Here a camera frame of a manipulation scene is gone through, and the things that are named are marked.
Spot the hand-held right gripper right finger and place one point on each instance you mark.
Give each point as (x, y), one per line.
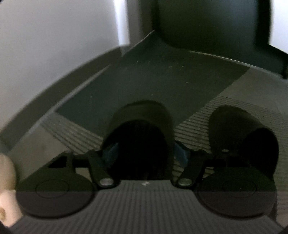
(181, 154)

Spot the dark entrance door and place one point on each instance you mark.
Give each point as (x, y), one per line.
(213, 22)

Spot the grey striped floor mat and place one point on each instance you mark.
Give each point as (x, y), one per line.
(198, 119)

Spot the black slide sandal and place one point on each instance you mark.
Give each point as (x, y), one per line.
(139, 117)
(236, 121)

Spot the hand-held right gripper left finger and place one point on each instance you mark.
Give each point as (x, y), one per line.
(111, 154)

